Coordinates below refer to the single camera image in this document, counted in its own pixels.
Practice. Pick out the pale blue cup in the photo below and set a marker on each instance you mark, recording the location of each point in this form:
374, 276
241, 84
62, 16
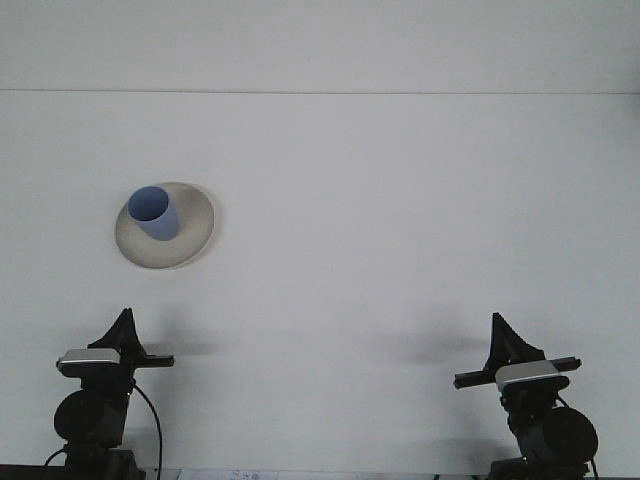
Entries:
160, 225

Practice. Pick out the pale round plate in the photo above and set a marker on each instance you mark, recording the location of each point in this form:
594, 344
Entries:
195, 240

